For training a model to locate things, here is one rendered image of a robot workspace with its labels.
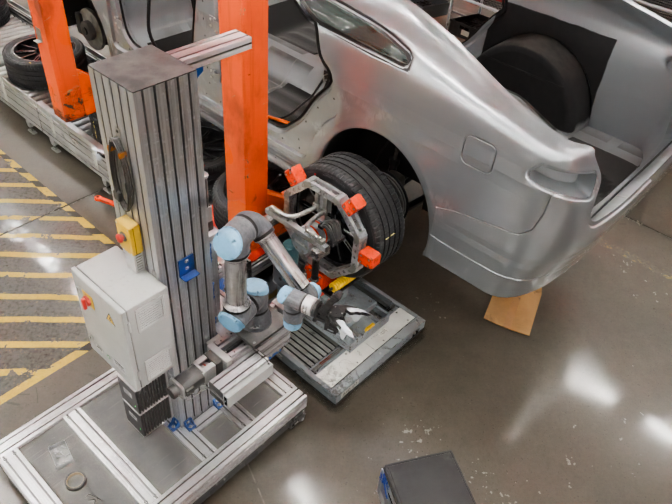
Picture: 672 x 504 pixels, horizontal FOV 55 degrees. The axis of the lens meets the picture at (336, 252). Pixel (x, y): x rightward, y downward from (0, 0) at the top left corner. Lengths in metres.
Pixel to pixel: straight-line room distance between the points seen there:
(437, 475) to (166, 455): 1.27
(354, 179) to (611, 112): 2.03
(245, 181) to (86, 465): 1.56
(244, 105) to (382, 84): 0.67
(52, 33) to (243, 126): 1.93
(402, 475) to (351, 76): 1.93
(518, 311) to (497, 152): 1.71
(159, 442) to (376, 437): 1.13
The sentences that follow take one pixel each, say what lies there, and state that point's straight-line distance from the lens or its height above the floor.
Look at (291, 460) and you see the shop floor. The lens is 3.49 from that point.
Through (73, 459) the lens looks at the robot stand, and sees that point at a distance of 3.39.
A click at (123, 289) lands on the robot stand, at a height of 1.23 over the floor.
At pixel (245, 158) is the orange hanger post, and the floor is 1.18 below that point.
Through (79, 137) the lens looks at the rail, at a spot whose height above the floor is 0.36.
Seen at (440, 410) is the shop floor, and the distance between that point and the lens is 3.77.
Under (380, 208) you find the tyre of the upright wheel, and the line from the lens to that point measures 3.23.
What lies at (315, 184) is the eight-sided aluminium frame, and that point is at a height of 1.12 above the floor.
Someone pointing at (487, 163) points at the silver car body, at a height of 1.45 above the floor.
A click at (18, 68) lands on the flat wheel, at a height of 0.46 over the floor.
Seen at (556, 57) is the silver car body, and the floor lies 1.33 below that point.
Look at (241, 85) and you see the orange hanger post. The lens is 3.13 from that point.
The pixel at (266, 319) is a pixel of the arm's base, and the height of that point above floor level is 0.87.
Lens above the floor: 3.00
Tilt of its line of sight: 41 degrees down
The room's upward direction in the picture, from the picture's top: 6 degrees clockwise
